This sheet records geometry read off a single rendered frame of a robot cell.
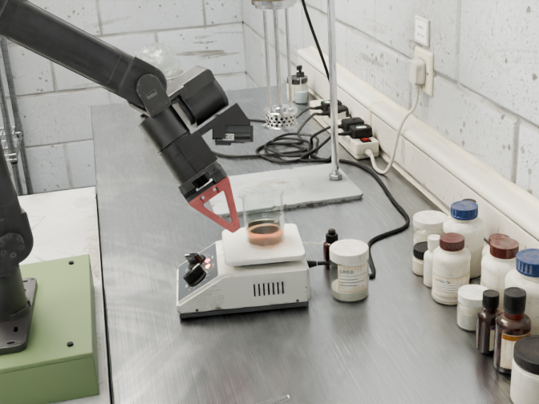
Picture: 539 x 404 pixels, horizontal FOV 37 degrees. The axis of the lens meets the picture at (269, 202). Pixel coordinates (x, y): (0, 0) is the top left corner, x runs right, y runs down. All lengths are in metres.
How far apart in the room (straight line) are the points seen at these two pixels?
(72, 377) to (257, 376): 0.24
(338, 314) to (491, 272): 0.23
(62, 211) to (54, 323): 0.57
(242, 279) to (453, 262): 0.31
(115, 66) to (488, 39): 0.64
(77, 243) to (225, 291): 0.41
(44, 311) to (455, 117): 0.83
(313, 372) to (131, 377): 0.24
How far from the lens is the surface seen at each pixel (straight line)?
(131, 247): 1.48
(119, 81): 1.10
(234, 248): 1.22
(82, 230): 1.58
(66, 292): 1.22
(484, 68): 1.44
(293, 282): 1.20
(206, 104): 1.16
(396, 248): 1.41
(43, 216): 1.67
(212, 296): 1.20
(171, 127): 1.14
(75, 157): 3.72
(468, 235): 1.28
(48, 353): 1.08
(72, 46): 1.08
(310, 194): 1.62
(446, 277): 1.22
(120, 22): 3.59
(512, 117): 1.38
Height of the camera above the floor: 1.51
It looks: 22 degrees down
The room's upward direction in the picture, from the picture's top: 3 degrees counter-clockwise
